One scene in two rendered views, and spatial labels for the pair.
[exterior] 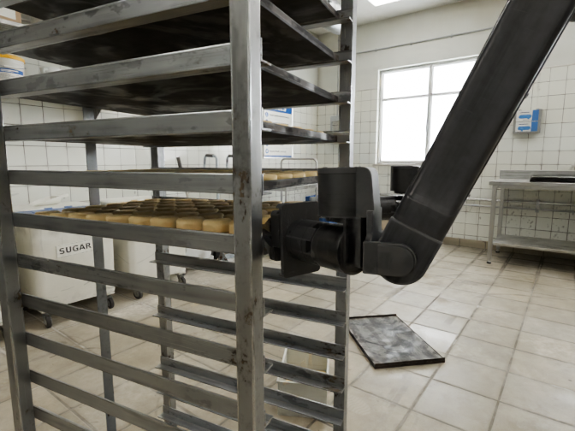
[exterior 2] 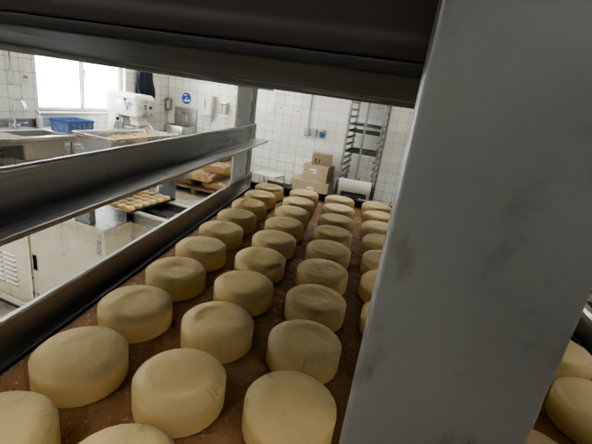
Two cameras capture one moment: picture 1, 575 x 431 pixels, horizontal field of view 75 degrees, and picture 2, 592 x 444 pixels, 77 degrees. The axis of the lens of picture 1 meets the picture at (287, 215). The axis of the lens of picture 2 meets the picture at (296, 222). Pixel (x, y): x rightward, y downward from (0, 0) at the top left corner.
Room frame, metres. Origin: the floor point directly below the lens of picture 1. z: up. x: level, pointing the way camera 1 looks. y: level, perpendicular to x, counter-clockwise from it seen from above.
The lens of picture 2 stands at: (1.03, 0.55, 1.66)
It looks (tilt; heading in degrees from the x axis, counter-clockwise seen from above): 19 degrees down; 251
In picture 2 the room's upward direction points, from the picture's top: 8 degrees clockwise
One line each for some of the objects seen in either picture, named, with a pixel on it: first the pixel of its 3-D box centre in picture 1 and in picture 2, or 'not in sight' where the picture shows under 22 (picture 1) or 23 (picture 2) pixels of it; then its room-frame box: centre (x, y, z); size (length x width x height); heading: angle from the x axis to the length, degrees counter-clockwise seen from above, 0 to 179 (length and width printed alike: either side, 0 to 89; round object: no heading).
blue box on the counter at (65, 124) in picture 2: not in sight; (72, 124); (2.31, -4.80, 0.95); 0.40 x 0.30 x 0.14; 56
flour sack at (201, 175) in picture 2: not in sight; (199, 173); (0.73, -5.41, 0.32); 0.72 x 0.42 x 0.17; 147
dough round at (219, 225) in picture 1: (216, 225); not in sight; (0.62, 0.12, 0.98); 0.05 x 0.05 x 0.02
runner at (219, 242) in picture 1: (115, 228); not in sight; (0.68, 0.32, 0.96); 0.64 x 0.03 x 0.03; 64
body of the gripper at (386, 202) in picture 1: (376, 208); not in sight; (0.87, -0.21, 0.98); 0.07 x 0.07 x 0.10; 4
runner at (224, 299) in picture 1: (117, 276); not in sight; (0.68, 0.32, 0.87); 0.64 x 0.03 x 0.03; 64
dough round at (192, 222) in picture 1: (191, 223); not in sight; (0.65, 0.17, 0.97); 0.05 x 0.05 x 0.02
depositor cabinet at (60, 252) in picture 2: not in sight; (79, 249); (1.69, -2.22, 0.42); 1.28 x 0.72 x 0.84; 142
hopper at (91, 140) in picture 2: not in sight; (130, 144); (1.32, -1.92, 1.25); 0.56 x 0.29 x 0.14; 52
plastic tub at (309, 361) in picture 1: (305, 380); not in sight; (1.61, -0.08, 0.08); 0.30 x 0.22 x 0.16; 173
